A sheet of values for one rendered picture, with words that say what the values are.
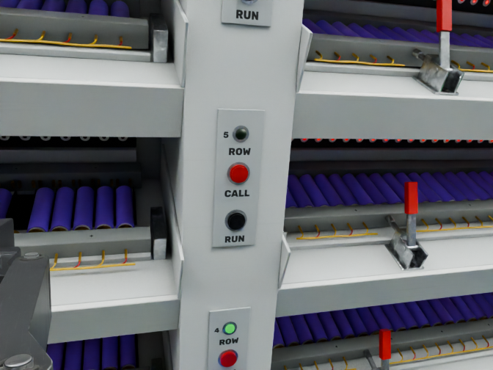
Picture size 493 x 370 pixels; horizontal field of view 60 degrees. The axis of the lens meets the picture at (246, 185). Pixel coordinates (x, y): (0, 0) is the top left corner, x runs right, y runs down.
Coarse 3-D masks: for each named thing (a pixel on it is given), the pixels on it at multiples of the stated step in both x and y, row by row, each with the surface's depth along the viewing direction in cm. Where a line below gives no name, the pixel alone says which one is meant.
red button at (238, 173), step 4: (240, 164) 36; (232, 168) 36; (236, 168) 36; (240, 168) 36; (244, 168) 36; (232, 172) 36; (236, 172) 36; (240, 172) 36; (244, 172) 36; (232, 176) 36; (236, 176) 36; (240, 176) 36; (244, 176) 36; (232, 180) 36; (236, 180) 36; (240, 180) 36; (244, 180) 37
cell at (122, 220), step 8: (120, 192) 47; (128, 192) 47; (120, 200) 46; (128, 200) 46; (120, 208) 45; (128, 208) 45; (120, 216) 44; (128, 216) 44; (120, 224) 43; (128, 224) 43
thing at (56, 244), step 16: (16, 240) 38; (32, 240) 39; (48, 240) 39; (64, 240) 39; (80, 240) 39; (96, 240) 40; (112, 240) 40; (128, 240) 40; (144, 240) 41; (64, 256) 40; (80, 256) 39
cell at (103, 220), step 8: (104, 192) 46; (112, 192) 47; (96, 200) 46; (104, 200) 45; (112, 200) 46; (96, 208) 45; (104, 208) 44; (112, 208) 45; (96, 216) 44; (104, 216) 43; (112, 216) 44; (96, 224) 42; (104, 224) 42; (112, 224) 43
